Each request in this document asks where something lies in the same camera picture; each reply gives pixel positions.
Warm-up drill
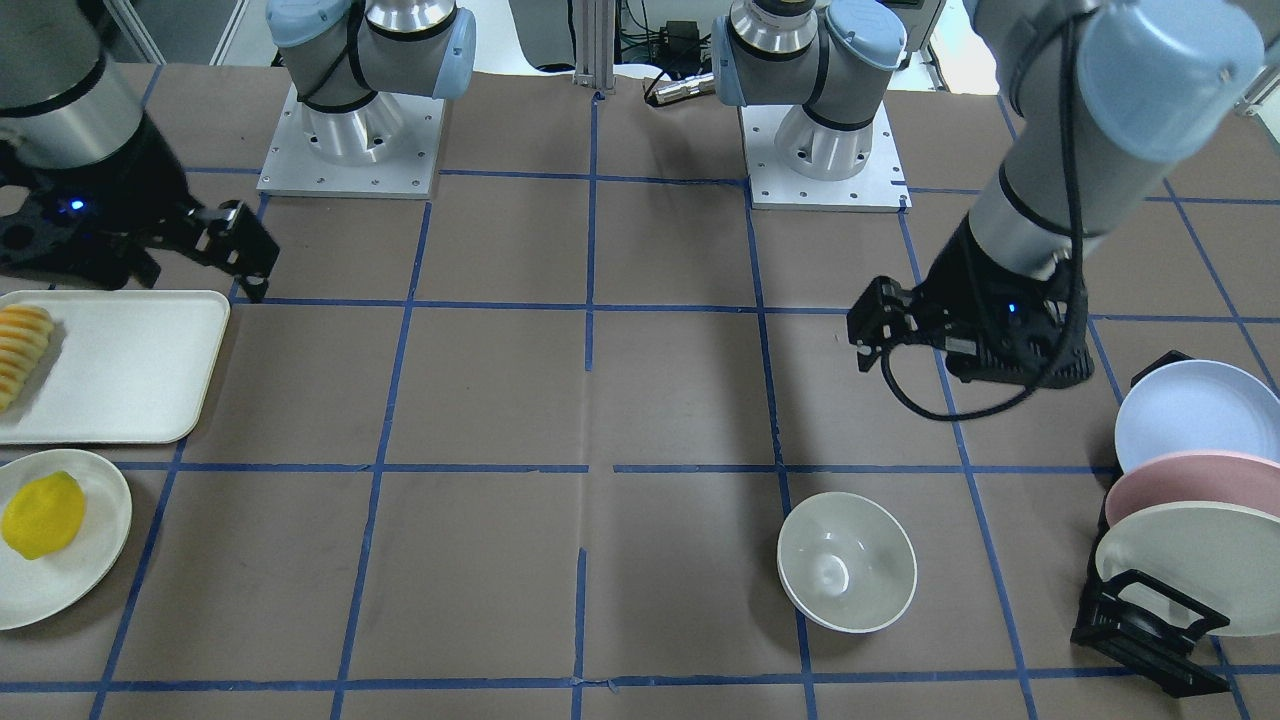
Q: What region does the white rectangular tray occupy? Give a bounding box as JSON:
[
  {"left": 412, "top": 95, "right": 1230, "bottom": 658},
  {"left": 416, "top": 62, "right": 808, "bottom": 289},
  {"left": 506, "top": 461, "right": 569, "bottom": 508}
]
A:
[{"left": 1, "top": 290, "right": 230, "bottom": 446}]

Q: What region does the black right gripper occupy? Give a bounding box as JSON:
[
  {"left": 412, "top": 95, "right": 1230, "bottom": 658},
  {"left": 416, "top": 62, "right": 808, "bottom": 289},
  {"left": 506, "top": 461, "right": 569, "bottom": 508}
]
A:
[{"left": 1, "top": 115, "right": 280, "bottom": 304}]

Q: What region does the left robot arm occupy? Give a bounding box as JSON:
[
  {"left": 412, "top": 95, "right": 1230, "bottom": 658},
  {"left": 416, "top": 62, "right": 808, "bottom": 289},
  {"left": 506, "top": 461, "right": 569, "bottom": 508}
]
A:
[{"left": 710, "top": 1, "right": 1277, "bottom": 389}]

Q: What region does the pink plate in rack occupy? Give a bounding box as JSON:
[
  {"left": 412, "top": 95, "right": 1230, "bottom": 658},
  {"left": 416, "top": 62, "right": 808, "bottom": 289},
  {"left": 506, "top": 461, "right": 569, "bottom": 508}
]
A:
[{"left": 1103, "top": 450, "right": 1279, "bottom": 525}]

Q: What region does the white ceramic bowl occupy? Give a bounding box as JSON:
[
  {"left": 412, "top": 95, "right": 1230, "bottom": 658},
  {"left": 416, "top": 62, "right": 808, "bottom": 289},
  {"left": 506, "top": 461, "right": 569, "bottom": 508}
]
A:
[{"left": 774, "top": 492, "right": 918, "bottom": 634}]

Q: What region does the aluminium frame post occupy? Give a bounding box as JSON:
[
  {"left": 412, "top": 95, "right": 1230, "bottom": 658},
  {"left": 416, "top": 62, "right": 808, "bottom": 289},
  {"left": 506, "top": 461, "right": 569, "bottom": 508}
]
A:
[{"left": 570, "top": 0, "right": 617, "bottom": 95}]

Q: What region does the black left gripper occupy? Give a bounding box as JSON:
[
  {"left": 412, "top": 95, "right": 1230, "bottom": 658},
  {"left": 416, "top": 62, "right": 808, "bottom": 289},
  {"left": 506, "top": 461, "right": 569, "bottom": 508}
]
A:
[{"left": 846, "top": 219, "right": 1094, "bottom": 389}]

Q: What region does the black plate rack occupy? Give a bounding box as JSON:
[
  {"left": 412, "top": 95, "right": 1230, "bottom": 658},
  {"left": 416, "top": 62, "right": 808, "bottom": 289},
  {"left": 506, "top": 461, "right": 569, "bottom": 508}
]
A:
[{"left": 1070, "top": 350, "right": 1233, "bottom": 700}]

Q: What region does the yellow lemon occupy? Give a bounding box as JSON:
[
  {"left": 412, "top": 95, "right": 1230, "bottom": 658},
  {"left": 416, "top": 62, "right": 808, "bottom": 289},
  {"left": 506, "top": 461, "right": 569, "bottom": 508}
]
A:
[{"left": 3, "top": 471, "right": 87, "bottom": 560}]

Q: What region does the light blue plate in rack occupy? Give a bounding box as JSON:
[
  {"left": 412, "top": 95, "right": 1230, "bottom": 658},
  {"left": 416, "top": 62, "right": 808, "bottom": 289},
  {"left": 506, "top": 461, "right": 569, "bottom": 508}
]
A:
[{"left": 1114, "top": 359, "right": 1279, "bottom": 471}]

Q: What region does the white flat plate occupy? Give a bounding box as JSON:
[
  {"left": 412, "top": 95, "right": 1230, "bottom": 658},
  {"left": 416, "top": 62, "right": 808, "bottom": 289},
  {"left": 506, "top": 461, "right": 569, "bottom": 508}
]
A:
[{"left": 1, "top": 448, "right": 132, "bottom": 630}]

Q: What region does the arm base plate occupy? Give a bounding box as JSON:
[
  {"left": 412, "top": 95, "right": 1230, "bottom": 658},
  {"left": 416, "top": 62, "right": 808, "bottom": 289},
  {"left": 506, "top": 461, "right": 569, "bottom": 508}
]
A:
[
  {"left": 257, "top": 88, "right": 448, "bottom": 200},
  {"left": 739, "top": 105, "right": 913, "bottom": 213}
]

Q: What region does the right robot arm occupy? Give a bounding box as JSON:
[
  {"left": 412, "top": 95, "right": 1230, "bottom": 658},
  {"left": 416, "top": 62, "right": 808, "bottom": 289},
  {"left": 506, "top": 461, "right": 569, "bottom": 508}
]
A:
[{"left": 3, "top": 1, "right": 477, "bottom": 302}]

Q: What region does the cream plate in rack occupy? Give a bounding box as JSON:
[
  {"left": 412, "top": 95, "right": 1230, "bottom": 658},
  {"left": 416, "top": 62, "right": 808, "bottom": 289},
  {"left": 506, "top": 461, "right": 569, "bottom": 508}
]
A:
[{"left": 1094, "top": 501, "right": 1279, "bottom": 637}]

